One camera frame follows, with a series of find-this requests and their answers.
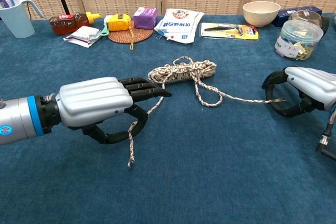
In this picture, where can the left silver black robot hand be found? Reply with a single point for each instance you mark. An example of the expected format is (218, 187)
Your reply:
(92, 100)

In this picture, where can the purple tissue pack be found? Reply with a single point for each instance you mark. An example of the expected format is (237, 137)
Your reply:
(144, 20)

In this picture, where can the white printed salt bag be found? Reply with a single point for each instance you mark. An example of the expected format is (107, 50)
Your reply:
(178, 24)

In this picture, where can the dark blue box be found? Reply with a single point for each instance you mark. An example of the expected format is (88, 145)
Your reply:
(284, 12)

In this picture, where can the white sachet red print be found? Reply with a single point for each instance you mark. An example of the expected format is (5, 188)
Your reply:
(84, 36)

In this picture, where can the small coloured paper clip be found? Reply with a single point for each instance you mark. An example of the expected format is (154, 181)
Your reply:
(158, 37)

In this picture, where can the light green brush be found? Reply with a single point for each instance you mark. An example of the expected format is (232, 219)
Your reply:
(104, 32)

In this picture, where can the round woven coaster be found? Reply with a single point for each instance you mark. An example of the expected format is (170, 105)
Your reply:
(141, 35)

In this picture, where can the razor in yellow blister pack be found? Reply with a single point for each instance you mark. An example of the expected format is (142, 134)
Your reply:
(228, 31)

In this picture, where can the clear jar of clips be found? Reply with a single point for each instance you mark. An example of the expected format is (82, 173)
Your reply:
(296, 40)

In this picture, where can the blue table cloth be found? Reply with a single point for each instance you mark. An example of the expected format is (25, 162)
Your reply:
(78, 182)

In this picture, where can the cream bowl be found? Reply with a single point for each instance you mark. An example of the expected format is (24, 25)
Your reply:
(261, 16)

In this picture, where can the yellow tape measure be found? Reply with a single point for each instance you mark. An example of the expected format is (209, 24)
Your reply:
(119, 23)

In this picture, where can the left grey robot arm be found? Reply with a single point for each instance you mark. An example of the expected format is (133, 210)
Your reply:
(18, 119)

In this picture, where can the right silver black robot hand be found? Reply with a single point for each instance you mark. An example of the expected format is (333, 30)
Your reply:
(312, 85)

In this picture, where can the amber honey bottle yellow cap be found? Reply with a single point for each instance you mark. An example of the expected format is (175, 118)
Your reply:
(65, 24)

